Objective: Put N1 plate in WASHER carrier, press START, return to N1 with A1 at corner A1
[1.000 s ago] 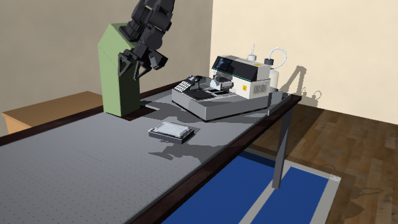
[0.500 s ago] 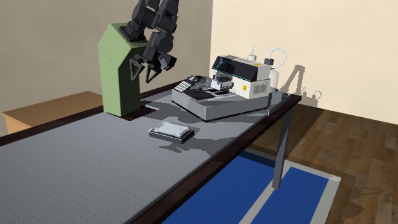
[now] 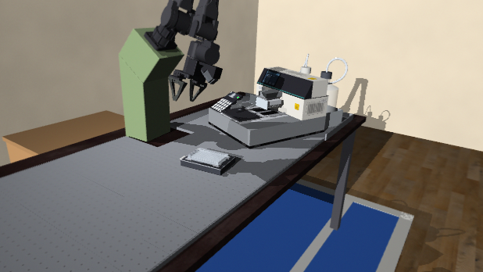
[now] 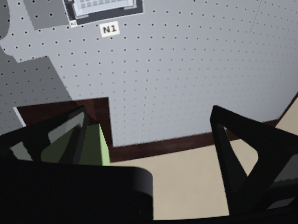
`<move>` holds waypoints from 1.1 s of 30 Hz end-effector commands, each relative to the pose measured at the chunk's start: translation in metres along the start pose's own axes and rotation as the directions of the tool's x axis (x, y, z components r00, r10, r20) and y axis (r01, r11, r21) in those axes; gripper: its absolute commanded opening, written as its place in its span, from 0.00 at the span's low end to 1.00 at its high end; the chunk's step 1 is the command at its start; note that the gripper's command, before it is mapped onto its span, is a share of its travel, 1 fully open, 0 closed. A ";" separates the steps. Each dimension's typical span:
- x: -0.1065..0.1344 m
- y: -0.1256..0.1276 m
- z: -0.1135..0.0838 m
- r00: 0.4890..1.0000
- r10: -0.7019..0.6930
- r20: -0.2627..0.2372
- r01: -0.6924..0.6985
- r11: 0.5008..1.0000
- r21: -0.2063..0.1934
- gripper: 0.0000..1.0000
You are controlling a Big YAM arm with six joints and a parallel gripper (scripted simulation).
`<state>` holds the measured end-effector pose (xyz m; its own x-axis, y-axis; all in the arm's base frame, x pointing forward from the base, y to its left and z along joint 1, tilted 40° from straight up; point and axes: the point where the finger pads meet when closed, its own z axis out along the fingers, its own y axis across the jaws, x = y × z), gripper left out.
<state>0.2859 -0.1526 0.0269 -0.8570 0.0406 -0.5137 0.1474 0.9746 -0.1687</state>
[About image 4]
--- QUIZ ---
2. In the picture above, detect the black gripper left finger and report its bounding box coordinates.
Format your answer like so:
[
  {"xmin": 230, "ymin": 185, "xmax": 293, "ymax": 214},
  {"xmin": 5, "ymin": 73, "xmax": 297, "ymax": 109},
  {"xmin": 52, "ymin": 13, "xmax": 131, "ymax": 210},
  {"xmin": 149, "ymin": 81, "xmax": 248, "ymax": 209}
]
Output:
[{"xmin": 0, "ymin": 105, "xmax": 89, "ymax": 164}]

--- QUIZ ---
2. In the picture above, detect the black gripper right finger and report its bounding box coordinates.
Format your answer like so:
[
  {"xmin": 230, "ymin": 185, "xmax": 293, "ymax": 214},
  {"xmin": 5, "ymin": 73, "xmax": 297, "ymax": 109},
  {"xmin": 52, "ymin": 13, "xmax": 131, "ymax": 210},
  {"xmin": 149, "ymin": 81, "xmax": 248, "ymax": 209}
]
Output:
[{"xmin": 210, "ymin": 105, "xmax": 298, "ymax": 215}]

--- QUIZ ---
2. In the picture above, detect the white label reading n1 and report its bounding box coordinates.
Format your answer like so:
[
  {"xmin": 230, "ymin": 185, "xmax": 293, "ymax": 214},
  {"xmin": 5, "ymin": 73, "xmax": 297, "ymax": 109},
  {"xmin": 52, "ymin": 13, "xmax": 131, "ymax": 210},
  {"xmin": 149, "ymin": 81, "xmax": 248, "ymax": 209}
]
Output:
[{"xmin": 100, "ymin": 21, "xmax": 120, "ymax": 37}]

